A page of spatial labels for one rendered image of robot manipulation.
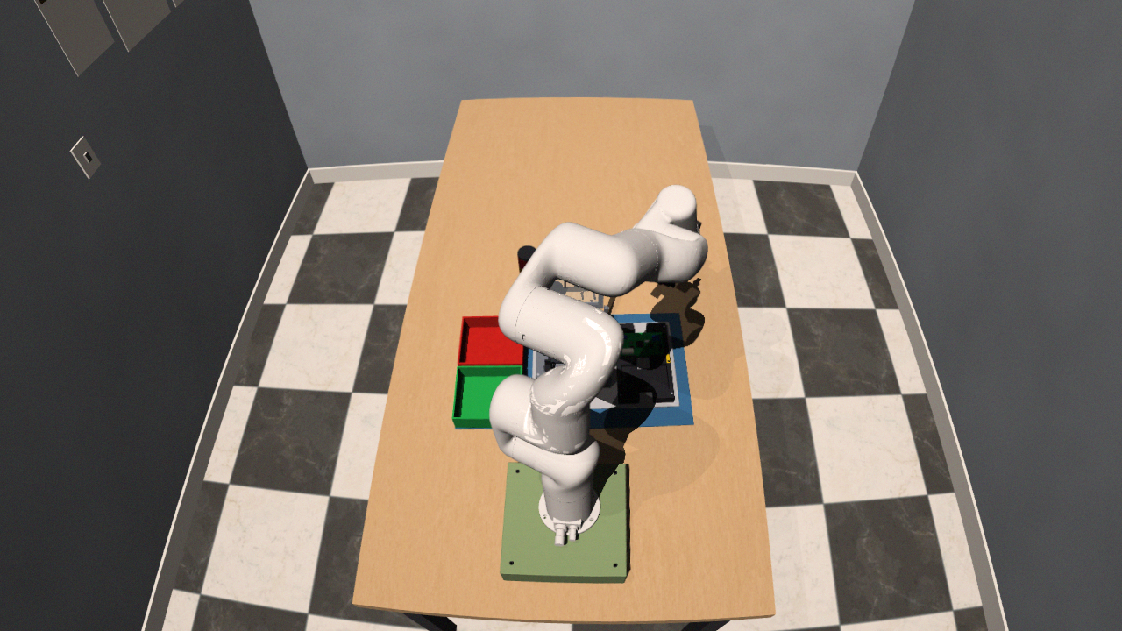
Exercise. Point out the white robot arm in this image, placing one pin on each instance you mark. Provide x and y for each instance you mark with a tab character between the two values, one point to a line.
587	340

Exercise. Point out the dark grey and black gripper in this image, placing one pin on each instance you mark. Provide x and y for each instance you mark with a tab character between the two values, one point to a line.
673	284

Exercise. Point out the green open-top bin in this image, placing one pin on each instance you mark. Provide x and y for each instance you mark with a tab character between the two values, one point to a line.
474	390

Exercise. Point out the red bin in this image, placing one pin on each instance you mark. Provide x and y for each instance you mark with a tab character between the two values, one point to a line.
481	340

